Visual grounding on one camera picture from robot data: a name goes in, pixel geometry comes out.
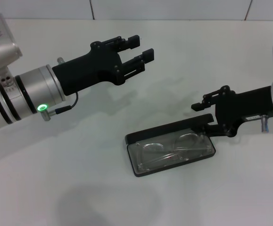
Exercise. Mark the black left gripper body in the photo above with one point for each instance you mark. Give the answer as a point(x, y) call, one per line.
point(86, 70)

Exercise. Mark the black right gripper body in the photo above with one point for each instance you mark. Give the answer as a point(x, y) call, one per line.
point(244, 106)

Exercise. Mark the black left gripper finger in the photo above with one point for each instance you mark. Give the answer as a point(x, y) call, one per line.
point(134, 42)
point(148, 55)

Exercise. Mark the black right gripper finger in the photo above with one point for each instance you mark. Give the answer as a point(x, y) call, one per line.
point(198, 106)
point(214, 130)

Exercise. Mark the black glasses case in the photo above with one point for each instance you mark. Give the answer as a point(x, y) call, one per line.
point(169, 126)

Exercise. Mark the clear white glasses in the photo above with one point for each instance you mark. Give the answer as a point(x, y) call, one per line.
point(150, 149)

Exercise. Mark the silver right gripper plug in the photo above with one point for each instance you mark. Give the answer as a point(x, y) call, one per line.
point(264, 123)

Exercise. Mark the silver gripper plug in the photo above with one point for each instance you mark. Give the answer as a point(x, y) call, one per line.
point(264, 123)
point(61, 60)

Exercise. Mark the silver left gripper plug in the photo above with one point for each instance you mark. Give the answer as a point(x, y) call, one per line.
point(61, 60)

